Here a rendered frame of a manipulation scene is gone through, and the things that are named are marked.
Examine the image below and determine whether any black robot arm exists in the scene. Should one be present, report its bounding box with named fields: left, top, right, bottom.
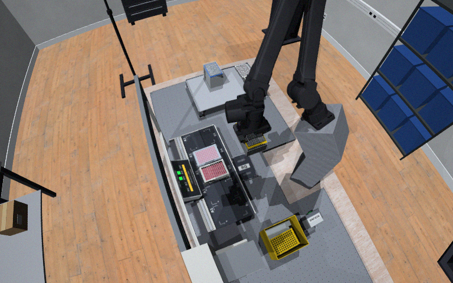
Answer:
left=225, top=0, right=335, bottom=130

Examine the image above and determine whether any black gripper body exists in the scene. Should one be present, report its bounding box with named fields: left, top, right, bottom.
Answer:
left=233, top=116, right=271, bottom=137

